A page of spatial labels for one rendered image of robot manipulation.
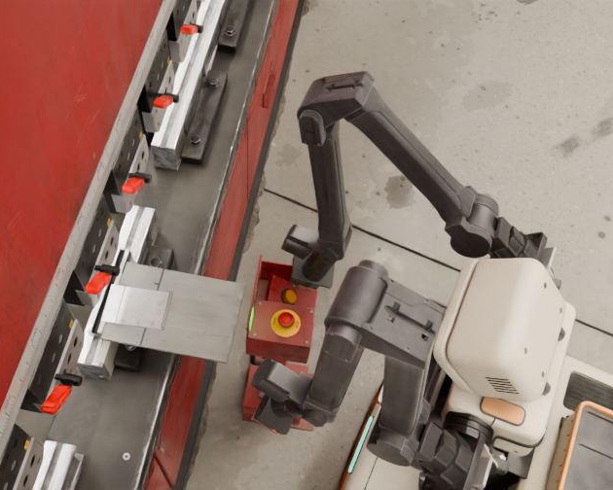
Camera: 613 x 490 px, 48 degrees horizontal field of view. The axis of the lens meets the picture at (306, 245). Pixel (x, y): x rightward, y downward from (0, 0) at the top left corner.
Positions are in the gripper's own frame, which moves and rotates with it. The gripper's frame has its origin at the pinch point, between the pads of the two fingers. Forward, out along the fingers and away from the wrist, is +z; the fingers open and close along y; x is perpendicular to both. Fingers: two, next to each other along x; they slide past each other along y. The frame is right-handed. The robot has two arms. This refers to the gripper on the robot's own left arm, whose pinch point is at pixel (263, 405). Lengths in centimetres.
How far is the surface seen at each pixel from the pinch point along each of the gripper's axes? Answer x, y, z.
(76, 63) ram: -62, -16, -37
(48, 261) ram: -49, 6, -25
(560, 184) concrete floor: 101, -166, 61
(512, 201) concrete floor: 86, -147, 68
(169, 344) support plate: -20.5, -3.1, 10.0
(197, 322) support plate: -18.1, -9.8, 8.8
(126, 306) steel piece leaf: -31.3, -6.5, 15.3
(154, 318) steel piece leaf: -25.6, -6.7, 12.4
